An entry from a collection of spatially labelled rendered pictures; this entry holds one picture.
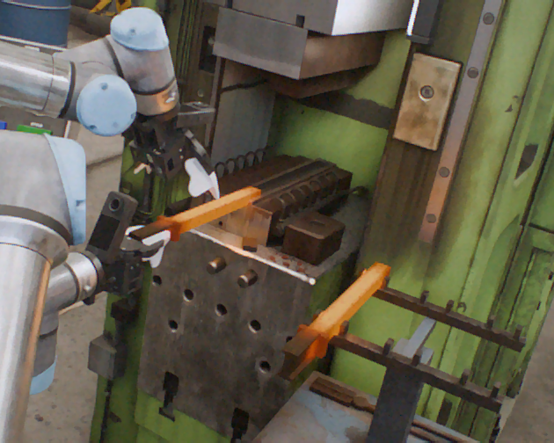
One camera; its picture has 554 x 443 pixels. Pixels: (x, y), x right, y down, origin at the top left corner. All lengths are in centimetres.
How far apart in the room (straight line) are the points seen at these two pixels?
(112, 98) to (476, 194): 81
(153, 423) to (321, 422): 57
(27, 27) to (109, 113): 514
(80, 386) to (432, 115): 160
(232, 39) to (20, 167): 79
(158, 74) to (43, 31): 499
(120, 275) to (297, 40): 55
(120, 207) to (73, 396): 145
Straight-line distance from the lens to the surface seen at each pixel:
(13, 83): 96
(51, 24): 613
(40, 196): 79
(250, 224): 156
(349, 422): 143
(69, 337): 287
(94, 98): 96
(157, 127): 120
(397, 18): 171
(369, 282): 132
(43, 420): 248
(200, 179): 127
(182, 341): 169
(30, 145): 82
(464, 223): 154
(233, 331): 160
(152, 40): 111
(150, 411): 185
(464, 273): 157
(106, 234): 120
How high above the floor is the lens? 155
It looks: 23 degrees down
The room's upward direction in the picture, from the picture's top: 11 degrees clockwise
